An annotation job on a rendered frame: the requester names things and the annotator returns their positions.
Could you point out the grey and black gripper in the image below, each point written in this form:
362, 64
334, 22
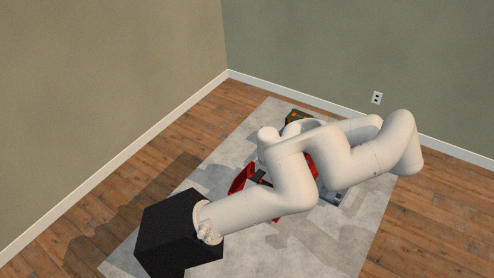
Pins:
266, 180

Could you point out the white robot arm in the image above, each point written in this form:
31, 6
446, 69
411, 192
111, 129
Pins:
378, 147

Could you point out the dark green case with orange latches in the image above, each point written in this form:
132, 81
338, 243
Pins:
295, 115

